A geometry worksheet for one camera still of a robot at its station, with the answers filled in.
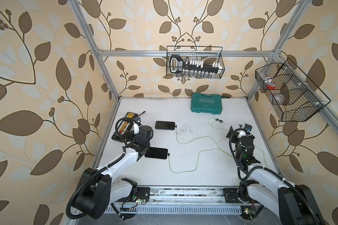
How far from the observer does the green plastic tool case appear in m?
1.10

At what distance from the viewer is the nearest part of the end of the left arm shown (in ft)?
2.07

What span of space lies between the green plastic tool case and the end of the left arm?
0.51m
